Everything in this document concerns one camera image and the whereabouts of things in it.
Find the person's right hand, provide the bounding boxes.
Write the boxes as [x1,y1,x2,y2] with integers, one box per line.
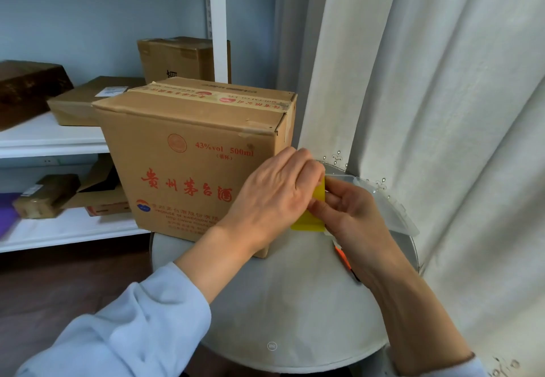
[308,175,402,289]

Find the person's left hand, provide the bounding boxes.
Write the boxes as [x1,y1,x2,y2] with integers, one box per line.
[217,146,326,255]

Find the orange thread snips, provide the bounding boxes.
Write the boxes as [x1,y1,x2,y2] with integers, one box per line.
[334,244,362,284]

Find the yellow tape roll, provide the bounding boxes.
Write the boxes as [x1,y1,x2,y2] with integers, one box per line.
[291,175,329,233]

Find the brown cardboard box red print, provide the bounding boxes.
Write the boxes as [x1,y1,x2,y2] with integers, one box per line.
[91,76,298,259]

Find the person's left forearm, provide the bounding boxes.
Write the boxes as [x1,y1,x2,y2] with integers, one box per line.
[16,225,261,377]

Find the person's right forearm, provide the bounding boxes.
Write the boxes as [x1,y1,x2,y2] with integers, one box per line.
[362,261,488,377]

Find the open cardboard box red print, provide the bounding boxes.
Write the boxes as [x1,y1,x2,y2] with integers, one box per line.
[64,155,132,217]

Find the upright small cardboard box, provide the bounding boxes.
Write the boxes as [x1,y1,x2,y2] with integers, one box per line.
[137,36,232,85]

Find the flat brown box white label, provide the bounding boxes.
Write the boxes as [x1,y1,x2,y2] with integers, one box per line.
[47,75,146,128]

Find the small taped brown parcel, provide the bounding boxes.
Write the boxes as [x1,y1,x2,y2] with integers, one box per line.
[12,174,82,219]

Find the dark brown flat box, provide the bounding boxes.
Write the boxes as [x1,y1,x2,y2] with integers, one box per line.
[0,60,74,132]

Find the clear plastic lid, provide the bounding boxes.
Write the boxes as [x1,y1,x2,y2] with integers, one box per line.
[353,175,420,237]

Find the white curtain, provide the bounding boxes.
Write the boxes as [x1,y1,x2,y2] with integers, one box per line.
[274,0,545,377]

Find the white metal shelf unit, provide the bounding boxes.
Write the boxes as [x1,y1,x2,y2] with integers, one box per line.
[0,0,229,254]

